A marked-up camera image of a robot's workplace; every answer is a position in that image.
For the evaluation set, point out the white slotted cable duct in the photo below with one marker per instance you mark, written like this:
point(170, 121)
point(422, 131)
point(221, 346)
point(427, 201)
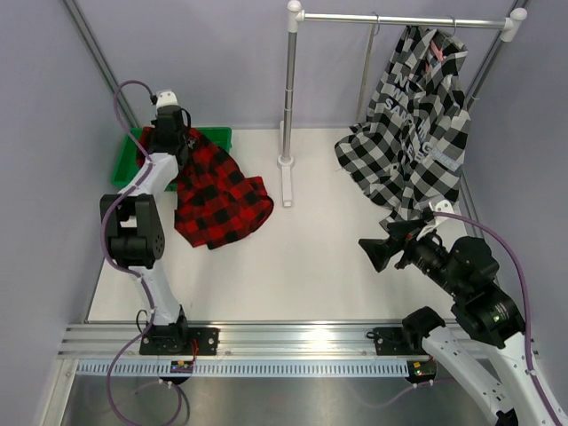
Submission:
point(244, 368)

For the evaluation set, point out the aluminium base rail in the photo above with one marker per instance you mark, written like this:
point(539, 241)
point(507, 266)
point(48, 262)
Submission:
point(240, 340)

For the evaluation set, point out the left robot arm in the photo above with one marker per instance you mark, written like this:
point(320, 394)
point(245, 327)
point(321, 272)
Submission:
point(132, 236)

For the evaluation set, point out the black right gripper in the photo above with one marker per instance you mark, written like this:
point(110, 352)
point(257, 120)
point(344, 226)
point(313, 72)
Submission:
point(380, 250)

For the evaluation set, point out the metal clothes hanger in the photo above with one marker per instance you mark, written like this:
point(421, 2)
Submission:
point(373, 32)

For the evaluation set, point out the red black plaid shirt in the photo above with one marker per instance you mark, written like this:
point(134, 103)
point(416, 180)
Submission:
point(217, 204)

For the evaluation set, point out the black white plaid shirt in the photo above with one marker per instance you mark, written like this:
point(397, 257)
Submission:
point(410, 149)

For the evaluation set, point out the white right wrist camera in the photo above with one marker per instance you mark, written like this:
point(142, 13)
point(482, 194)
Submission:
point(432, 218)

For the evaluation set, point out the pink clothes hanger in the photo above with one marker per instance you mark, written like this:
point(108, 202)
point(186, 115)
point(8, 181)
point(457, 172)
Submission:
point(437, 56)

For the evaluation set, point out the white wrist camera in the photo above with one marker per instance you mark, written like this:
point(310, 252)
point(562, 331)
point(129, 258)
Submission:
point(166, 98)
point(432, 218)

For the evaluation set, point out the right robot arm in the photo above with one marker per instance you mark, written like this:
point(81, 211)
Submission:
point(517, 393)

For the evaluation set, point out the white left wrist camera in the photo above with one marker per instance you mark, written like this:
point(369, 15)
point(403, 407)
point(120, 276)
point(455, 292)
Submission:
point(166, 98)

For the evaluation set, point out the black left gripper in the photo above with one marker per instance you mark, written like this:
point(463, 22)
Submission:
point(153, 122)

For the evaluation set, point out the metal clothes rack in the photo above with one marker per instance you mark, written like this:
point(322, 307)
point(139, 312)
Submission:
point(506, 27)

